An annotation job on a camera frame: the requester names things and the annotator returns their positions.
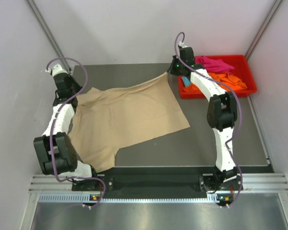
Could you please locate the red plastic bin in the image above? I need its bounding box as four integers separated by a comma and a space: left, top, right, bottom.
178, 55, 257, 99

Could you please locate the beige t shirt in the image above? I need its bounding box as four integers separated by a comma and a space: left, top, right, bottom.
69, 72, 190, 172

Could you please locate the right aluminium corner post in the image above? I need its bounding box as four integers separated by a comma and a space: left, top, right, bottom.
245, 0, 284, 60

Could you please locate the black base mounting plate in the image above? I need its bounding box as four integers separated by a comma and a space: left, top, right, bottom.
72, 166, 243, 200

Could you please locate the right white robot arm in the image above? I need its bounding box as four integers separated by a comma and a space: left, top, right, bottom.
168, 44, 238, 192

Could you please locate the left aluminium corner post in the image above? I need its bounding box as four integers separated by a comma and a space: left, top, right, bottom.
26, 0, 74, 74

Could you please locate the pink t shirt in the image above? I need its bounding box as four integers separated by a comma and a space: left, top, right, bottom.
195, 56, 235, 73

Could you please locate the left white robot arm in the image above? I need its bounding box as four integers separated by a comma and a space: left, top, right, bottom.
33, 64, 102, 191

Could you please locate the light blue t shirt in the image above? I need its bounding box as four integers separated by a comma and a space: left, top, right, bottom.
181, 76, 192, 87

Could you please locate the aluminium front rail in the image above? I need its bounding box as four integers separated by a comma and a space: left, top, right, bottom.
29, 173, 288, 205

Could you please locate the aluminium corner post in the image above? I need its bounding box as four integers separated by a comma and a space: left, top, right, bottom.
245, 0, 284, 60
26, 0, 74, 74

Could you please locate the orange t shirt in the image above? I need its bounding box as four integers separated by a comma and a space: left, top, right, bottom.
182, 72, 247, 92

